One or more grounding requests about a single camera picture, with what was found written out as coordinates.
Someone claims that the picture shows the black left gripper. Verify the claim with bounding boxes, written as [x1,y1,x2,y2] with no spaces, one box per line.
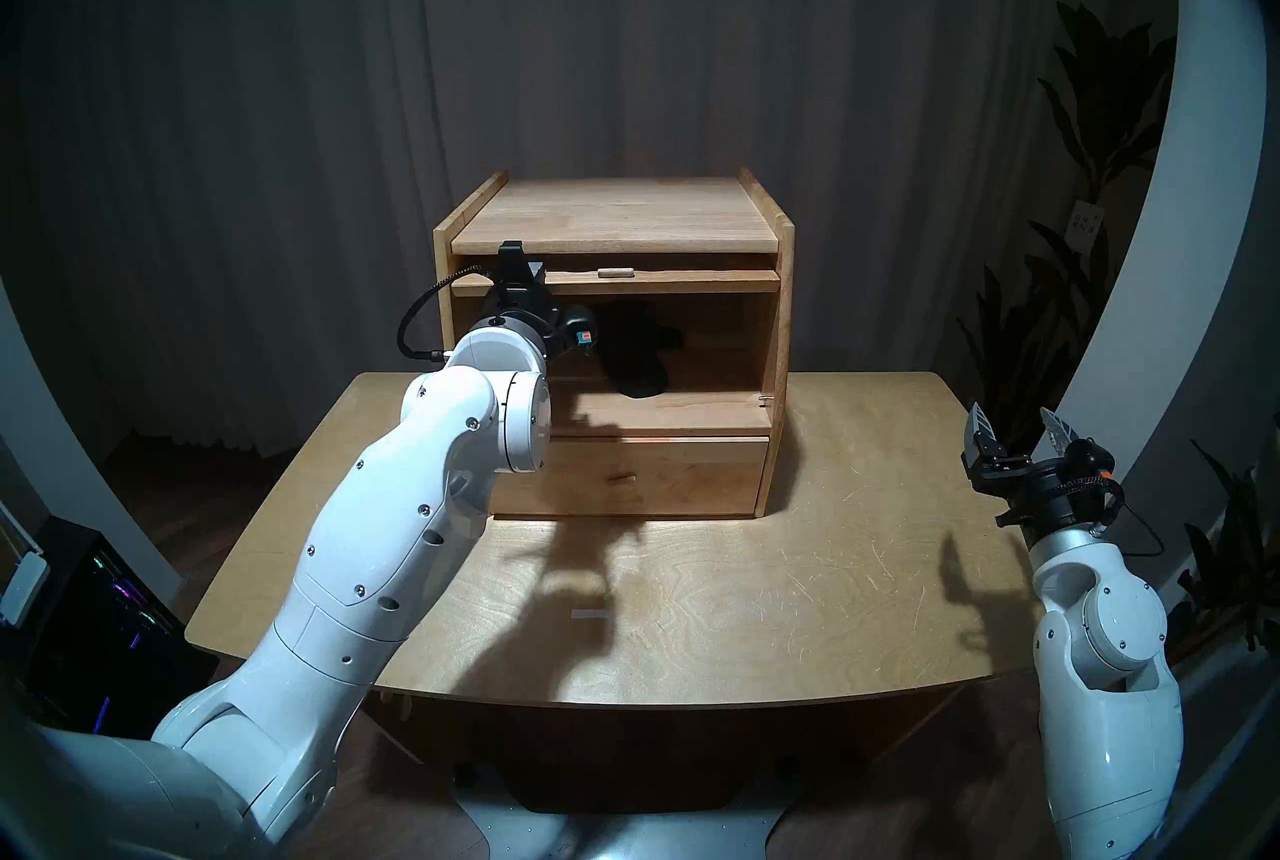
[485,288,601,359]

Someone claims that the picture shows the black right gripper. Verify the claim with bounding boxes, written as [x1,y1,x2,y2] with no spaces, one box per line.
[963,403,1123,541]

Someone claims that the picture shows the black socks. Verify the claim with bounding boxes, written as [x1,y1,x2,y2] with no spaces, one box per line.
[595,300,686,399]

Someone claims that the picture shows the wooden flap door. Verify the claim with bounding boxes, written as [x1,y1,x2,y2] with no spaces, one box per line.
[450,256,782,299]

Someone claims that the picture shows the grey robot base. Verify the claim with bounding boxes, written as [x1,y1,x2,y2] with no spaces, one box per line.
[455,768,801,860]

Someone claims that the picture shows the wooden cabinet drawer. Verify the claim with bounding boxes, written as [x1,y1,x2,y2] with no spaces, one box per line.
[488,435,771,519]

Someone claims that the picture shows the wooden cabinet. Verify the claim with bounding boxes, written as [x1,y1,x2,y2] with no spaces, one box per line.
[432,168,797,521]

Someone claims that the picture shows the tall plant with tag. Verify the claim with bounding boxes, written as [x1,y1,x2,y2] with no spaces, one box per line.
[955,3,1179,469]

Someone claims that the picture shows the black computer tower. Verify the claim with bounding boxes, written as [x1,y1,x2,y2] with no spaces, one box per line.
[20,516,219,739]

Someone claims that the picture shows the white router box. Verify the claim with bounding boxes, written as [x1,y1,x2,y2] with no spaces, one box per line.
[0,500,51,627]

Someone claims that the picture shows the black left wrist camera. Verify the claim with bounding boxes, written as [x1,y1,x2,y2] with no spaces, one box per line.
[497,240,548,294]

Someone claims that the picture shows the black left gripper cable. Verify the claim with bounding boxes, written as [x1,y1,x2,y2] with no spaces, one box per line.
[397,263,496,364]

